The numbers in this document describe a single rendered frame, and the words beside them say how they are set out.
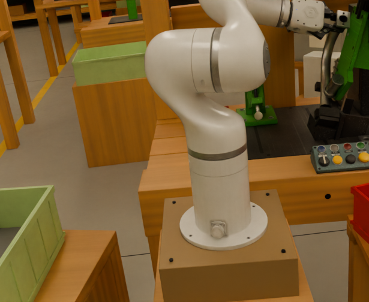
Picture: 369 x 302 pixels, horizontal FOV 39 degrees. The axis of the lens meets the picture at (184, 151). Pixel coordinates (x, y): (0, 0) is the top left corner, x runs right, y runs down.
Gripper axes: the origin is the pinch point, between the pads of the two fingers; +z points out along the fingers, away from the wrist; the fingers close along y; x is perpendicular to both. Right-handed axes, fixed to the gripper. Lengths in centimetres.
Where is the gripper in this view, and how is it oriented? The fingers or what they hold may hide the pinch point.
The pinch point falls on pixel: (338, 23)
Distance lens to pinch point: 167.0
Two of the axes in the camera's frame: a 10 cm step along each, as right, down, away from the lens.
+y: 1.3, -9.3, 3.5
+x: -0.9, 3.4, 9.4
